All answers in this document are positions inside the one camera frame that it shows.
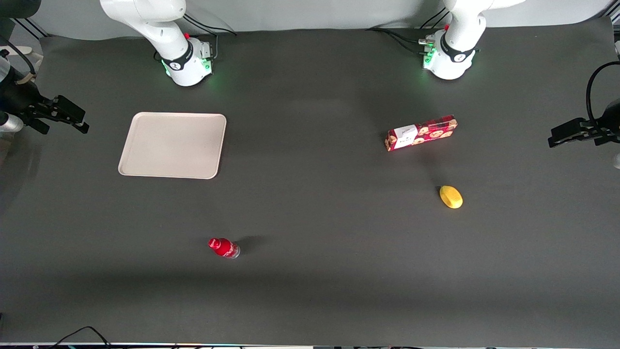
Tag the red cookie box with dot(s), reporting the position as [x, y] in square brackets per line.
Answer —
[421, 133]

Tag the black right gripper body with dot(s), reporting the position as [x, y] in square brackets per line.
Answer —
[24, 99]

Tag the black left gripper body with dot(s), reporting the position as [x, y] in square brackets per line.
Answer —
[602, 128]

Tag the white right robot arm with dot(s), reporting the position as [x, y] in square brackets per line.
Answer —
[169, 39]

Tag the beige plastic tray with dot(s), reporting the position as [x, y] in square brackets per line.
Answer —
[172, 145]

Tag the yellow toy lemon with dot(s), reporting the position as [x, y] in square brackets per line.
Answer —
[451, 197]

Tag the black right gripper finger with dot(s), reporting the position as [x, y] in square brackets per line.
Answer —
[38, 125]
[70, 110]

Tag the red coke bottle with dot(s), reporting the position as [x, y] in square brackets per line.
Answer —
[224, 247]

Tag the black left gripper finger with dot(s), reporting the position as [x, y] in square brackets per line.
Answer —
[569, 132]
[604, 141]

